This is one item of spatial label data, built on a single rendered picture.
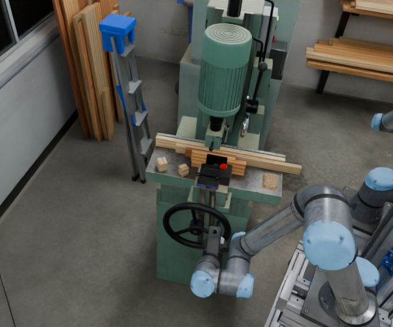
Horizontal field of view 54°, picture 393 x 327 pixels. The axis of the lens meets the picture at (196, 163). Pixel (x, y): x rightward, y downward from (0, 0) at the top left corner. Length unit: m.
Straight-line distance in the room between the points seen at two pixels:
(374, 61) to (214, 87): 2.30
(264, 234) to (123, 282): 1.36
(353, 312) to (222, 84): 0.86
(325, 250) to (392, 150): 2.83
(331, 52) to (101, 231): 2.32
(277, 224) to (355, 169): 2.27
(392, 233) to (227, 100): 0.75
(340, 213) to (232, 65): 0.67
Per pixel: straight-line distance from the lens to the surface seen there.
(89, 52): 2.85
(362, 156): 3.55
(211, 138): 1.65
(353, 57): 3.56
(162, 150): 1.80
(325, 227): 0.96
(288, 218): 1.15
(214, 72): 1.43
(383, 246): 1.56
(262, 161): 1.76
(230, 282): 1.24
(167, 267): 2.28
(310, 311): 1.52
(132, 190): 2.84
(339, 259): 1.00
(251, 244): 1.26
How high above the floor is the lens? 2.11
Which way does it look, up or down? 44 degrees down
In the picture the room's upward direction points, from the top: 6 degrees clockwise
